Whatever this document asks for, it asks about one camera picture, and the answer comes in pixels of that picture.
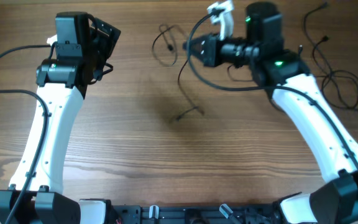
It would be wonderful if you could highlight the black cable bundle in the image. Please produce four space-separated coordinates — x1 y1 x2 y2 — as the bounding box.
175 58 205 122

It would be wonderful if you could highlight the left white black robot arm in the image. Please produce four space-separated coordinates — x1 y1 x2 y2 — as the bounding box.
0 12 121 223

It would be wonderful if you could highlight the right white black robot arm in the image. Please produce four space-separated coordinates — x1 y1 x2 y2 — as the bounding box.
183 1 358 223

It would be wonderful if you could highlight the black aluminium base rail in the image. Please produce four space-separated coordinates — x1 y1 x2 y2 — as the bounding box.
54 203 333 224

